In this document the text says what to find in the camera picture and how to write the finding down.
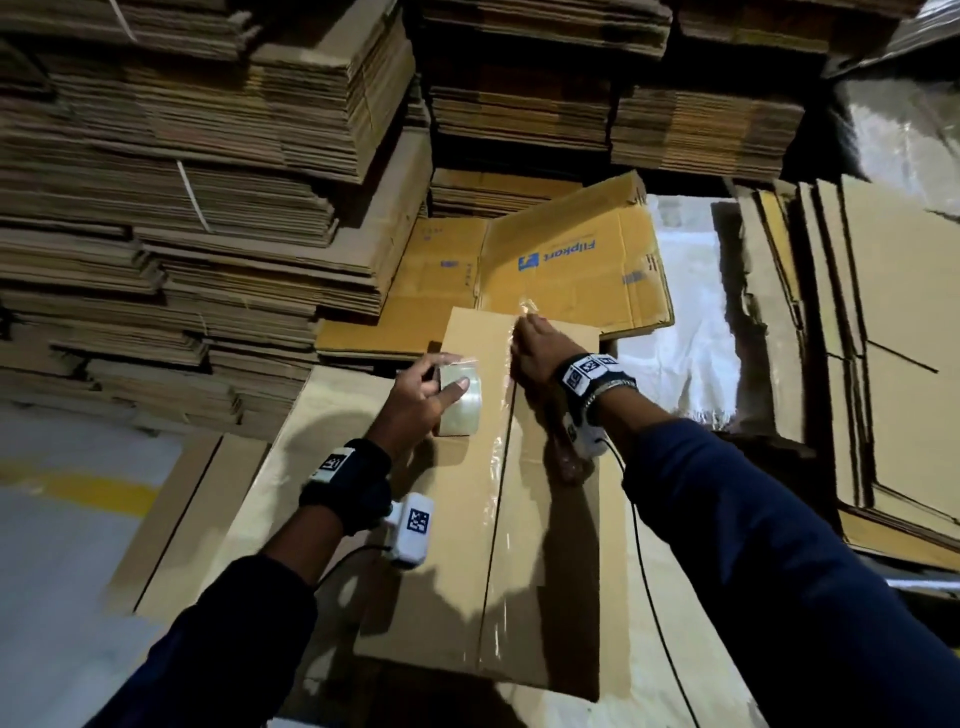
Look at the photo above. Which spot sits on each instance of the clear tape roll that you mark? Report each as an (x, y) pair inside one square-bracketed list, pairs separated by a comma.
[(459, 402)]

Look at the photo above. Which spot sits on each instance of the pile of brown cartons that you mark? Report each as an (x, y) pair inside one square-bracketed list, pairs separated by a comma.
[(900, 360)]

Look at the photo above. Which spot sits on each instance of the person's left forearm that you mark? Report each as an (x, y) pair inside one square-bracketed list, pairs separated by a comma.
[(225, 645)]

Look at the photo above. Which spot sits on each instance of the white plastic sack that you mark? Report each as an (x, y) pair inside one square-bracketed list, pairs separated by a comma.
[(683, 315)]

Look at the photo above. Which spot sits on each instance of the black right wrist band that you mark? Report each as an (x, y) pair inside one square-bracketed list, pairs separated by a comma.
[(593, 383)]

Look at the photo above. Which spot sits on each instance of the clear plastic sheet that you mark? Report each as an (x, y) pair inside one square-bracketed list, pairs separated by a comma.
[(908, 143)]

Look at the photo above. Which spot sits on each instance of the person's left hand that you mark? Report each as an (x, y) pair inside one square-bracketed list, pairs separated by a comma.
[(408, 413)]

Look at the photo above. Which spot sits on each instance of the yellow carton with blue print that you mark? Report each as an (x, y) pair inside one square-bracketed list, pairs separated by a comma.
[(578, 255)]

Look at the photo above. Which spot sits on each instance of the stacks of flat cardboard bundles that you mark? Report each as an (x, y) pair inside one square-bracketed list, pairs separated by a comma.
[(165, 195)]

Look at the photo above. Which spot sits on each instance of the person's right forearm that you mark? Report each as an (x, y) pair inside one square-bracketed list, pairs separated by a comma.
[(795, 585)]

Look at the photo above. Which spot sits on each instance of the brown cardboard box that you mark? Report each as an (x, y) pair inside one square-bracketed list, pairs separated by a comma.
[(180, 525), (450, 555)]

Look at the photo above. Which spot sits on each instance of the plywood work board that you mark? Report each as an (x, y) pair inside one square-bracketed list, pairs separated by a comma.
[(300, 450)]

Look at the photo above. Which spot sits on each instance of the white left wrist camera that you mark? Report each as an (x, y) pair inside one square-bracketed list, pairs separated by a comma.
[(408, 530)]

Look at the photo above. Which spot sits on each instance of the person's right hand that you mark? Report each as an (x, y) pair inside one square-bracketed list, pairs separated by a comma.
[(543, 353)]

